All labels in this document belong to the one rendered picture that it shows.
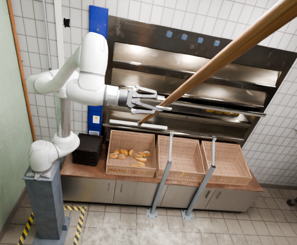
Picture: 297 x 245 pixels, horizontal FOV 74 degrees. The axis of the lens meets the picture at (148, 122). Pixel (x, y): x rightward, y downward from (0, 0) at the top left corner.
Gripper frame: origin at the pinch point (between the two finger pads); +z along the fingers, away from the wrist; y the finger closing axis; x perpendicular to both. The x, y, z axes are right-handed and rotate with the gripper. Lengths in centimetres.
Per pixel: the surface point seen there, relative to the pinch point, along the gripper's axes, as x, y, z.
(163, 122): -153, -11, 36
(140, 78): -119, -51, -2
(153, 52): -101, -73, 7
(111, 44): -100, -72, -35
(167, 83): -120, -49, 28
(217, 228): -164, 115, 125
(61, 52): -109, -59, -81
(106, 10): -79, -92, -41
